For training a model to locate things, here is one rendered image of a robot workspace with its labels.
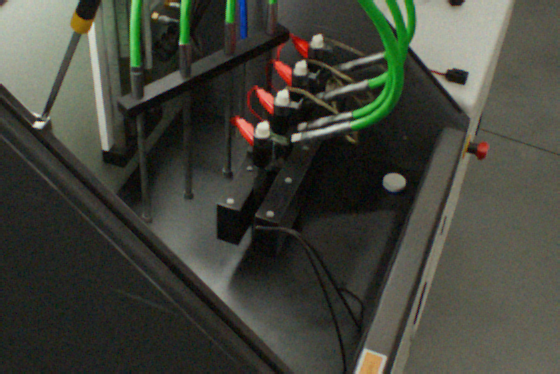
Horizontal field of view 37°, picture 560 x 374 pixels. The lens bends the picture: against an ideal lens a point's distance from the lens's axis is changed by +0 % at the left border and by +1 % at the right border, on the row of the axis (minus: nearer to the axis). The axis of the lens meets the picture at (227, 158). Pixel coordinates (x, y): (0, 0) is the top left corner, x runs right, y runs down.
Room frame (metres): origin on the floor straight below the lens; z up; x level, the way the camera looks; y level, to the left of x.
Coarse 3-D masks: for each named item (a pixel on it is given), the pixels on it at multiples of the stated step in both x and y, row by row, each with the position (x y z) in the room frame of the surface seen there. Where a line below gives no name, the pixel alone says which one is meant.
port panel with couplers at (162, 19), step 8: (152, 0) 1.19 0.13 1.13; (160, 0) 1.21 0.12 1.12; (168, 0) 1.23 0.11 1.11; (176, 0) 1.27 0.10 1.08; (152, 8) 1.19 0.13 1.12; (160, 8) 1.21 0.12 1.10; (168, 8) 1.22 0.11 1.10; (176, 8) 1.22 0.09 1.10; (152, 16) 1.18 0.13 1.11; (160, 16) 1.18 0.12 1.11; (168, 16) 1.24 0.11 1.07; (152, 24) 1.19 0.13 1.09; (160, 24) 1.21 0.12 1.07; (168, 24) 1.18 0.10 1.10; (152, 32) 1.18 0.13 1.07; (160, 32) 1.21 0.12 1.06; (152, 40) 1.18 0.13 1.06
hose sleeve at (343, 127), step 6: (330, 126) 0.86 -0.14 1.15; (336, 126) 0.86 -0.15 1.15; (342, 126) 0.85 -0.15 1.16; (348, 126) 0.85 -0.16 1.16; (306, 132) 0.88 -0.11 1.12; (312, 132) 0.87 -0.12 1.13; (318, 132) 0.86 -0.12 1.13; (324, 132) 0.86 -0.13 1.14; (330, 132) 0.85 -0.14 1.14; (336, 132) 0.85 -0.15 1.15; (342, 132) 0.85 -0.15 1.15; (348, 132) 0.84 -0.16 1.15; (354, 132) 0.85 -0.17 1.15; (306, 138) 0.87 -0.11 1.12; (312, 138) 0.86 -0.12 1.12; (318, 138) 0.86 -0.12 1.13; (324, 138) 0.86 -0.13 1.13; (330, 138) 0.85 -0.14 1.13; (306, 144) 0.87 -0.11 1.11
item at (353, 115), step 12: (372, 0) 0.93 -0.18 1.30; (180, 12) 1.03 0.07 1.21; (180, 24) 1.03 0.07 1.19; (180, 36) 1.03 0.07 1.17; (180, 48) 1.03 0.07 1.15; (384, 48) 0.92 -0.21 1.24; (180, 60) 1.03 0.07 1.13; (180, 72) 1.03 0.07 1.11; (384, 96) 0.91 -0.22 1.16; (372, 108) 0.92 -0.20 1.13; (324, 120) 0.94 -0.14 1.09; (336, 120) 0.93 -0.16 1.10; (348, 120) 0.93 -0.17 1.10; (300, 132) 0.95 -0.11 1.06
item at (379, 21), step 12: (132, 0) 0.97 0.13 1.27; (360, 0) 0.85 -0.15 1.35; (132, 12) 0.97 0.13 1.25; (372, 12) 0.84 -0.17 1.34; (132, 24) 0.97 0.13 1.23; (384, 24) 0.84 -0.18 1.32; (132, 36) 0.97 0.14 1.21; (384, 36) 0.84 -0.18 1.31; (132, 48) 0.97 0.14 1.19; (396, 48) 0.83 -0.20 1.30; (132, 60) 0.97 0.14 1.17; (396, 60) 0.83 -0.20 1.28; (132, 72) 0.97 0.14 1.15; (396, 72) 0.83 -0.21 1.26; (396, 84) 0.83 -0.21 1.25; (396, 96) 0.83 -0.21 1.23; (384, 108) 0.83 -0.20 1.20; (360, 120) 0.84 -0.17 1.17; (372, 120) 0.83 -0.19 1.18
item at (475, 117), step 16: (512, 0) 1.57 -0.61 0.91; (496, 48) 1.39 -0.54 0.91; (496, 64) 1.74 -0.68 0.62; (480, 96) 1.30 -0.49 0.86; (480, 112) 1.64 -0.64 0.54; (464, 144) 1.13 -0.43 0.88; (464, 160) 1.42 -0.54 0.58; (448, 208) 1.25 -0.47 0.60; (448, 224) 1.58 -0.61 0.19; (432, 272) 1.36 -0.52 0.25
